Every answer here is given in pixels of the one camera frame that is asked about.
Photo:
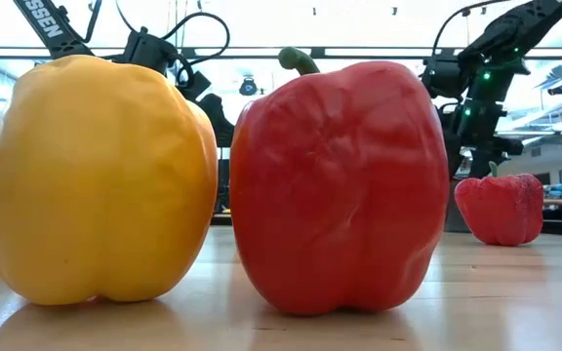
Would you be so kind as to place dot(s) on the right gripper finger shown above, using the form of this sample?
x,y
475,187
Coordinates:
x,y
454,146

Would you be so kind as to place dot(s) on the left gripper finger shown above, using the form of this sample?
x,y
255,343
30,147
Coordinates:
x,y
221,122

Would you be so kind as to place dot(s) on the red bell pepper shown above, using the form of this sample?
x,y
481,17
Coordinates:
x,y
339,195
500,209

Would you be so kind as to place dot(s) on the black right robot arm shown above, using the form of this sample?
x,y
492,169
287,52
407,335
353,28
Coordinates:
x,y
488,112

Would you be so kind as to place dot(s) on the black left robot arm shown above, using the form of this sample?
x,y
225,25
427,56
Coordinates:
x,y
49,24

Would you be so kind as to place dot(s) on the black ceiling-hung lamp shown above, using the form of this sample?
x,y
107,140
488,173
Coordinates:
x,y
248,87

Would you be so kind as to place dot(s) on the black overhead beam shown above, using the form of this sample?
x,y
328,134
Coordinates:
x,y
383,51

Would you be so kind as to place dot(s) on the yellow bell pepper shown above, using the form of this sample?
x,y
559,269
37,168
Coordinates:
x,y
95,185

